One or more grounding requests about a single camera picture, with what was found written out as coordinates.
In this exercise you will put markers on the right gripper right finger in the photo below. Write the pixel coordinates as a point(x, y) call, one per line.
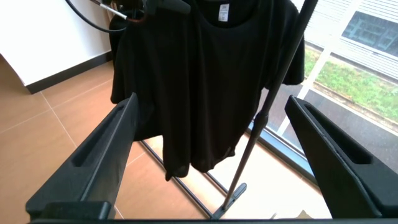
point(326, 161)

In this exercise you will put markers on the black garment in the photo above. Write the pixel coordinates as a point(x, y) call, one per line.
point(202, 93)

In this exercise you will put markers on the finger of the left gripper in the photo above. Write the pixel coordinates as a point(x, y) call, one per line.
point(171, 4)

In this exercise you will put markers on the black clothes rack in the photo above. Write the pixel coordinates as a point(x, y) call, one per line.
point(264, 115)

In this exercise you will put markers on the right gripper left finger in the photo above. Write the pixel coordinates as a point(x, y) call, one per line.
point(109, 174)

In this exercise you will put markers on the window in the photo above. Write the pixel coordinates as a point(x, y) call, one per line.
point(357, 77)

